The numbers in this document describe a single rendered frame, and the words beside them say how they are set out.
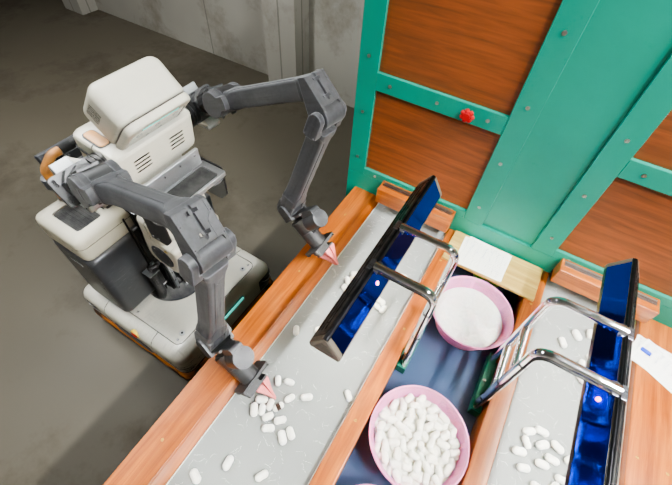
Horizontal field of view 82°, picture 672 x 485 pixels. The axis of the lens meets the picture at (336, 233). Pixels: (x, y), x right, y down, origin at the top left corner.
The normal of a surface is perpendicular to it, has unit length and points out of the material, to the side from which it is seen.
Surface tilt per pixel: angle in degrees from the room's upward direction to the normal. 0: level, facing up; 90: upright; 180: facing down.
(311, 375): 0
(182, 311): 0
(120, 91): 42
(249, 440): 0
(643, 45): 90
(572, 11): 90
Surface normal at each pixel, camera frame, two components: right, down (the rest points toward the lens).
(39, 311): 0.05, -0.63
